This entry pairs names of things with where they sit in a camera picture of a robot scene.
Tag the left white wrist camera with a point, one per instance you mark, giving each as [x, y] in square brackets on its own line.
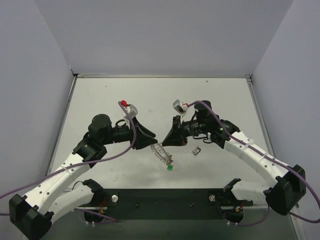
[130, 109]

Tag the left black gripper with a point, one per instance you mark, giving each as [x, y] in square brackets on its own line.
[137, 133]

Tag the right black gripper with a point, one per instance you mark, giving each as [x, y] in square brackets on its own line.
[179, 131]

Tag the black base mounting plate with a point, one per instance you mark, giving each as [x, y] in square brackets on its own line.
[167, 204]

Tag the large metal keyring with loops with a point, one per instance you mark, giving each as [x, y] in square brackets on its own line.
[161, 154]

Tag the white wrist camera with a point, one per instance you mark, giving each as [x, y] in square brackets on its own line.
[130, 109]
[181, 108]

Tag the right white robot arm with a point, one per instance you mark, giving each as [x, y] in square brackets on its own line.
[283, 187]

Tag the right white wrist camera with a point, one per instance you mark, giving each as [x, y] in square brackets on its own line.
[181, 108]

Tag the small silver key clip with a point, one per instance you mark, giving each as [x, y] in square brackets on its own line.
[196, 151]

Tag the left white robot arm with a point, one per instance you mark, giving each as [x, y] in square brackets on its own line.
[34, 212]

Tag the green key tag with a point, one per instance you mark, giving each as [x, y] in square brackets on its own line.
[170, 167]

